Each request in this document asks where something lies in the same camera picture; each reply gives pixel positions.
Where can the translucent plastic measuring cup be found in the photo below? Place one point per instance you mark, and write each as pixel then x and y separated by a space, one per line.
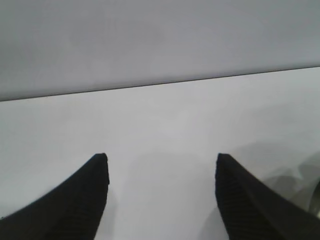
pixel 300 186

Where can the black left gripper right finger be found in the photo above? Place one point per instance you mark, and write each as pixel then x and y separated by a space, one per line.
pixel 250 205

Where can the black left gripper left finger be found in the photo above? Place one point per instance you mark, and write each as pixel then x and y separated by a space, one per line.
pixel 62 205

